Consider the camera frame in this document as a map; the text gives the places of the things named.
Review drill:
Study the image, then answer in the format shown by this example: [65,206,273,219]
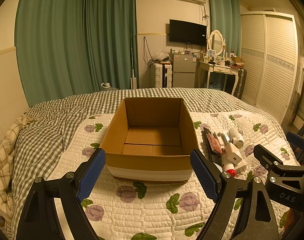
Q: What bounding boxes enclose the white mop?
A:
[130,32,138,90]

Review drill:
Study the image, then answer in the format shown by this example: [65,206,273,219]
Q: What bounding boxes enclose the black television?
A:
[169,19,207,47]

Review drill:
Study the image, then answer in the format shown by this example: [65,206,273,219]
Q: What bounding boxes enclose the white louvered wardrobe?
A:
[239,11,302,125]

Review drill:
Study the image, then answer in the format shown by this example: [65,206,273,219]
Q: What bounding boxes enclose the white square charger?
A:
[225,143,244,165]

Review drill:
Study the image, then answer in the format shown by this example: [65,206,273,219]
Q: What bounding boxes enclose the cream plaid blanket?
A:
[0,115,30,220]

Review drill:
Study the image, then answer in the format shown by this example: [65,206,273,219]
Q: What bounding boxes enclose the white dressing table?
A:
[198,59,245,96]

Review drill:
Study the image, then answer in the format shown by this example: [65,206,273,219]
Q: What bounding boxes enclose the clear plastic bag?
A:
[154,52,171,64]

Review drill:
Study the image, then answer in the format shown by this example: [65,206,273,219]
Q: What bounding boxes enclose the dark wall cables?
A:
[143,36,156,67]

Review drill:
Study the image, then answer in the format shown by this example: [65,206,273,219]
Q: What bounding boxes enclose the brown cardboard box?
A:
[99,97,199,183]

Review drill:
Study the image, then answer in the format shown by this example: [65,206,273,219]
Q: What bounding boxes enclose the white handheld dryer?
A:
[228,127,245,149]

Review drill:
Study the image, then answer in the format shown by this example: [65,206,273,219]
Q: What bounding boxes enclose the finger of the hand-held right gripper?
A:
[286,131,304,166]
[253,144,285,174]

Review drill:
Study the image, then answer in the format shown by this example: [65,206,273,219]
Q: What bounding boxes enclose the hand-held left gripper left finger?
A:
[16,148,106,240]

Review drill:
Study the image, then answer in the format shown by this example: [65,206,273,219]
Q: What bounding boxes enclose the white suitcase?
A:
[150,62,173,88]

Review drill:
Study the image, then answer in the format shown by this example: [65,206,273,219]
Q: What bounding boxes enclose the white tube with red cap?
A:
[220,159,237,178]

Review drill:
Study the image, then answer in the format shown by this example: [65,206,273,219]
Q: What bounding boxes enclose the grey checked blanket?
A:
[7,88,267,233]

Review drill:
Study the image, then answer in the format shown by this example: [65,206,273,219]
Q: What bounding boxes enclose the narrow green curtain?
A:
[208,0,242,57]

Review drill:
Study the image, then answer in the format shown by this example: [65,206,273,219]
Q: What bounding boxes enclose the white slim charger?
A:
[234,159,248,174]

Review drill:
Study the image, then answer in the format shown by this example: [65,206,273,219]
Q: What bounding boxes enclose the dark suitcase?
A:
[236,68,247,99]

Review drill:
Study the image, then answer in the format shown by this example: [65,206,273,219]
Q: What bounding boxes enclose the clear water jug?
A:
[101,82,119,91]

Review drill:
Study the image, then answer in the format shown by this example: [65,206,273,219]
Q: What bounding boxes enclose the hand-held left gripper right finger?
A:
[189,148,279,240]

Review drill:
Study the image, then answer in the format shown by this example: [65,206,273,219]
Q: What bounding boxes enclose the reddish brown wallet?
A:
[207,133,223,155]

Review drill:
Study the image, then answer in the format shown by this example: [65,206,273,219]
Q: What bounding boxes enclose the white oval mirror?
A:
[207,29,224,57]

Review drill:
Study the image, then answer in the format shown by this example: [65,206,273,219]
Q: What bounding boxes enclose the grey fridge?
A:
[169,52,198,88]

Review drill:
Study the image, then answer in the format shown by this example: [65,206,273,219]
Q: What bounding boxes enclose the white floral quilt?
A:
[46,110,301,240]

